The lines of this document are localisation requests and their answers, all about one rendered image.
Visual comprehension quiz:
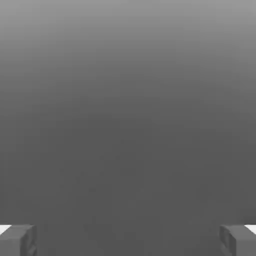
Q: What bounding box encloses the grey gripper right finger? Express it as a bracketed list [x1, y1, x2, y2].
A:
[218, 224, 256, 256]

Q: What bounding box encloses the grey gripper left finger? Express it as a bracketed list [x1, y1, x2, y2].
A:
[0, 224, 38, 256]

